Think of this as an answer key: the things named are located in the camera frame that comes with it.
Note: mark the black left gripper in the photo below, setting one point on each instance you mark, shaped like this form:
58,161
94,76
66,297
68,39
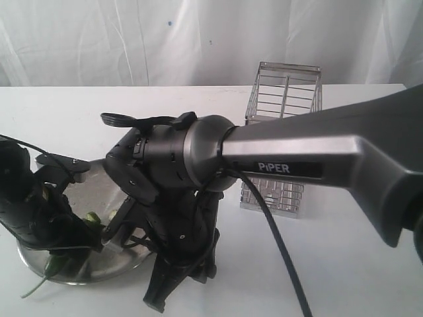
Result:
45,221

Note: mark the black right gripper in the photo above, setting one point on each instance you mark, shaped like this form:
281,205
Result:
181,229

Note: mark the green chili pepper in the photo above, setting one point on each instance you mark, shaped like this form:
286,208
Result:
54,265

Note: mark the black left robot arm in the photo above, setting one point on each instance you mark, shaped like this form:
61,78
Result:
15,163

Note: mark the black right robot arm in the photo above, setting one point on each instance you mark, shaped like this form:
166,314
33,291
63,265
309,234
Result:
175,170

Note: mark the round steel plate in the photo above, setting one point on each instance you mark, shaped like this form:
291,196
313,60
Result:
100,195

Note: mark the white backdrop curtain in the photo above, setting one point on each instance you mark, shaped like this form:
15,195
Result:
173,43

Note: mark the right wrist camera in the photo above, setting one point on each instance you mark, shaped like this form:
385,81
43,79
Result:
118,235

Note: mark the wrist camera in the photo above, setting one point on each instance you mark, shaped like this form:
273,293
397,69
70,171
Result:
61,171
118,235

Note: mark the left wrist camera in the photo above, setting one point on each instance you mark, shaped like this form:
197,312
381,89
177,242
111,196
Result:
61,171

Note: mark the wire metal utensil holder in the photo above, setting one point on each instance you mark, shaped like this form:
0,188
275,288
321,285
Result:
283,90

